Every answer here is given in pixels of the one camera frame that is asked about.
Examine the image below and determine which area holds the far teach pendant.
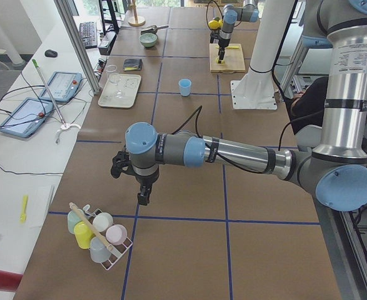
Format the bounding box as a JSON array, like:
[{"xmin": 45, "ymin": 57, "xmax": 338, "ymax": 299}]
[{"xmin": 47, "ymin": 71, "xmax": 83, "ymax": 103}]

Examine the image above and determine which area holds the steel ice scoop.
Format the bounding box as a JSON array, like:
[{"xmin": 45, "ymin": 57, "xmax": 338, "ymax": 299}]
[{"xmin": 141, "ymin": 24, "xmax": 169, "ymax": 34}]

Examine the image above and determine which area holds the cream bear tray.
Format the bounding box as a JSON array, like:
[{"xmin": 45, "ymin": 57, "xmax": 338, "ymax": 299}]
[{"xmin": 98, "ymin": 74, "xmax": 141, "ymax": 109}]

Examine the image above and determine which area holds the light blue plastic cup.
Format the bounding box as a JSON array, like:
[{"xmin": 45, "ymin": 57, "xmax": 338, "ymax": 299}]
[{"xmin": 178, "ymin": 78, "xmax": 192, "ymax": 97}]

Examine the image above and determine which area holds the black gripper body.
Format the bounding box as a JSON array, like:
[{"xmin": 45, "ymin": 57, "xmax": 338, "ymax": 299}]
[
  {"xmin": 210, "ymin": 30, "xmax": 232, "ymax": 49},
  {"xmin": 111, "ymin": 151, "xmax": 159, "ymax": 189}
]

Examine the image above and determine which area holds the seated person black shirt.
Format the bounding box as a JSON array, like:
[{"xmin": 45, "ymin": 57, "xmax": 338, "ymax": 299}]
[{"xmin": 289, "ymin": 77, "xmax": 329, "ymax": 134}]

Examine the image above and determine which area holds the clear wine glass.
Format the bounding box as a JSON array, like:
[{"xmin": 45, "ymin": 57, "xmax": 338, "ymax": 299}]
[{"xmin": 105, "ymin": 64, "xmax": 123, "ymax": 99}]

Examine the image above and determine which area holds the yellow plastic spoon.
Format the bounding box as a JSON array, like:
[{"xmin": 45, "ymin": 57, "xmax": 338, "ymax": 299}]
[{"xmin": 19, "ymin": 194, "xmax": 29, "ymax": 223}]

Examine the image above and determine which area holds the yellow cup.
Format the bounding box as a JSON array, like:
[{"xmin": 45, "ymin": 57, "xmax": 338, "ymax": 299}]
[{"xmin": 73, "ymin": 221, "xmax": 94, "ymax": 249}]

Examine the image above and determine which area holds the aluminium frame post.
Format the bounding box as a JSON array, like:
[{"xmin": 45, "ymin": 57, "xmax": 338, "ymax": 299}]
[{"xmin": 54, "ymin": 0, "xmax": 100, "ymax": 95}]

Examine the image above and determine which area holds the teach pendant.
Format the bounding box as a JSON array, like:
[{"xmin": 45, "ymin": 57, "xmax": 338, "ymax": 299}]
[
  {"xmin": 47, "ymin": 71, "xmax": 83, "ymax": 103},
  {"xmin": 0, "ymin": 97, "xmax": 54, "ymax": 138}
]

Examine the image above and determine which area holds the wooden cup stand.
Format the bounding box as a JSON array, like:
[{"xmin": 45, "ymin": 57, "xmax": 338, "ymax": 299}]
[{"xmin": 128, "ymin": 0, "xmax": 146, "ymax": 27}]

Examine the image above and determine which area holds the black keyboard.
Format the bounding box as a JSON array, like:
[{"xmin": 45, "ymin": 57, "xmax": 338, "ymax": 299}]
[{"xmin": 79, "ymin": 21, "xmax": 98, "ymax": 49}]

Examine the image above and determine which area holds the grey blue cup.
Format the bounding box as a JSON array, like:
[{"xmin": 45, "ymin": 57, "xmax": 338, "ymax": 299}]
[{"xmin": 89, "ymin": 237, "xmax": 111, "ymax": 263}]

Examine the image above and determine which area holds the near teach pendant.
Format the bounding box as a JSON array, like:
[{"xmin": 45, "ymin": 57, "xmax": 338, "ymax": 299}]
[{"xmin": 0, "ymin": 97, "xmax": 54, "ymax": 138}]

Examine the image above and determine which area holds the black computer mouse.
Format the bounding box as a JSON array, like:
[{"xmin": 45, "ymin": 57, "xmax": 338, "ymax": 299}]
[{"xmin": 44, "ymin": 49, "xmax": 58, "ymax": 58}]

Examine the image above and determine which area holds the pink cup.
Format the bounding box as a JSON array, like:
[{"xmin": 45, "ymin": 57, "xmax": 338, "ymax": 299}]
[{"xmin": 106, "ymin": 224, "xmax": 128, "ymax": 246}]

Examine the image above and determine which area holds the bamboo cutting board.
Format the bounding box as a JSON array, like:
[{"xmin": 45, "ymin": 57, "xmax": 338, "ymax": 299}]
[{"xmin": 209, "ymin": 44, "xmax": 246, "ymax": 73}]

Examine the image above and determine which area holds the mint green cup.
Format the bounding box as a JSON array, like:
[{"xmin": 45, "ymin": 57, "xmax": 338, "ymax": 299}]
[{"xmin": 67, "ymin": 210, "xmax": 81, "ymax": 234}]

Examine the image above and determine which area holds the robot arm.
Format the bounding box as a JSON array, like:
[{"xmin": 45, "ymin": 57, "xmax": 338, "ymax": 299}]
[
  {"xmin": 111, "ymin": 1, "xmax": 367, "ymax": 211},
  {"xmin": 208, "ymin": 1, "xmax": 259, "ymax": 64}
]

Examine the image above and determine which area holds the grey yellow folded cloth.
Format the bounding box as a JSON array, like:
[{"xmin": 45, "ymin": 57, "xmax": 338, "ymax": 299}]
[{"xmin": 123, "ymin": 58, "xmax": 143, "ymax": 71}]

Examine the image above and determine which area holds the green bowl of ice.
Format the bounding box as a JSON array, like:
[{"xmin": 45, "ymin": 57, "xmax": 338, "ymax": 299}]
[{"xmin": 139, "ymin": 32, "xmax": 158, "ymax": 48}]

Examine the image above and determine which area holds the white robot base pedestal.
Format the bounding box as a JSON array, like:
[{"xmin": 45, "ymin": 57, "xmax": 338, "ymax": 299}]
[{"xmin": 231, "ymin": 0, "xmax": 297, "ymax": 110}]

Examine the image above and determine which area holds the white cup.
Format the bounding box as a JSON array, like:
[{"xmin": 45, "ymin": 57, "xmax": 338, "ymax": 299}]
[{"xmin": 93, "ymin": 212, "xmax": 113, "ymax": 233}]

